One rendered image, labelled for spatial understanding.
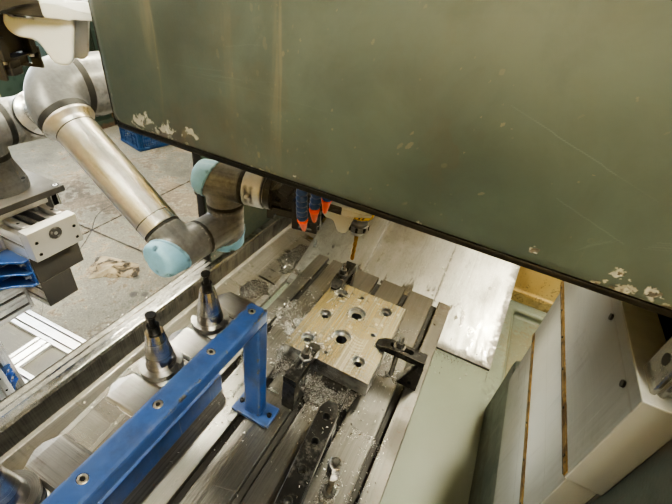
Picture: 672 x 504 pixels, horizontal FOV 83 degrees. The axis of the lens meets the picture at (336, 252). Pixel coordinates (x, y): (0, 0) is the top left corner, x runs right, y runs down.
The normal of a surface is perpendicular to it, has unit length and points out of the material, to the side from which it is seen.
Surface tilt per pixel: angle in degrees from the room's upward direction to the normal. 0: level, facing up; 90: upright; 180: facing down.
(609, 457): 90
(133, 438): 0
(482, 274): 24
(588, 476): 90
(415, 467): 0
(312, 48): 90
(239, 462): 0
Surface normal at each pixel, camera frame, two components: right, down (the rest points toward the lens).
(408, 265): -0.07, -0.54
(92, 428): 0.06, -0.73
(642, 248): -0.44, 0.48
